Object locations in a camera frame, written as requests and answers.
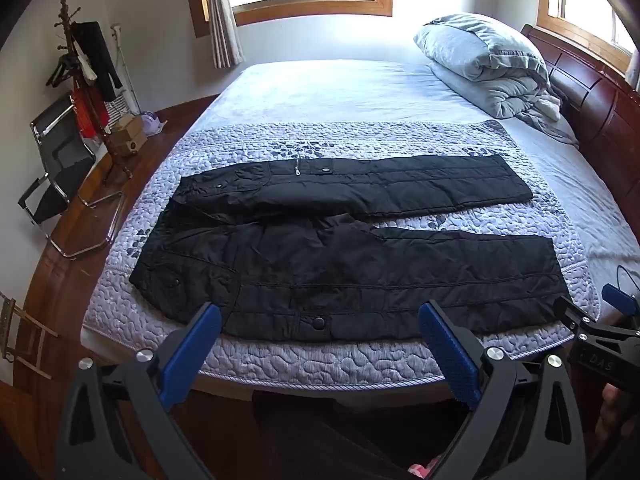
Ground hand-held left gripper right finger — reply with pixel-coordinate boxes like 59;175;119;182
417;300;588;480

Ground person's right hand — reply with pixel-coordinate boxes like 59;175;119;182
600;384;624;440

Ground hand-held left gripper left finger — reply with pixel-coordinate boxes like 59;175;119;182
55;302;223;480

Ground person's leg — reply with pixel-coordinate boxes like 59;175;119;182
250;390;473;480

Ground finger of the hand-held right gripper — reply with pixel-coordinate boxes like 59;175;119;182
601;283;640;332
554;295;592;334

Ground cardboard box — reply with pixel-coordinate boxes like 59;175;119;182
109;119;149;157

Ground black folding chair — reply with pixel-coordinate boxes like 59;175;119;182
17;95;126;260

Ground red bag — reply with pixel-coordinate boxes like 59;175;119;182
72;87;110;139

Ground white cloth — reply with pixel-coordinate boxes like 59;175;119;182
535;92;562;122

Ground white drying rack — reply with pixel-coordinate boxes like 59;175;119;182
105;24;144;127

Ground folded grey duvet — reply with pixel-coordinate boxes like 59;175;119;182
429;60;581;150

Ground grey pillow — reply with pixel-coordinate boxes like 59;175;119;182
414;12;551;81

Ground white curtain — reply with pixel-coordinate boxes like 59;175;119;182
197;0;246;69

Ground black pants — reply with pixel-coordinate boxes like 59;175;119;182
129;154;568;343

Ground black clothes hangers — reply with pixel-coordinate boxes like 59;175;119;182
46;54;82;87

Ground purple plastic item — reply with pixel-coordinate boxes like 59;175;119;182
140;112;167;135

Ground wooden headboard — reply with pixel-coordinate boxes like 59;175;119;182
520;24;640;201

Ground purple quilted blanket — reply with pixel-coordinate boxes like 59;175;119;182
81;120;601;389

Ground wooden folding stool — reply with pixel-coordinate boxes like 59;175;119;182
0;292;59;380

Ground bed with pale sheet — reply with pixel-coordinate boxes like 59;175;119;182
80;60;640;402

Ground wooden coat rack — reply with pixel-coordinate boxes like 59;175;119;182
47;0;134;186

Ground black hanging garment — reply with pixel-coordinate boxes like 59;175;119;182
75;21;123;103

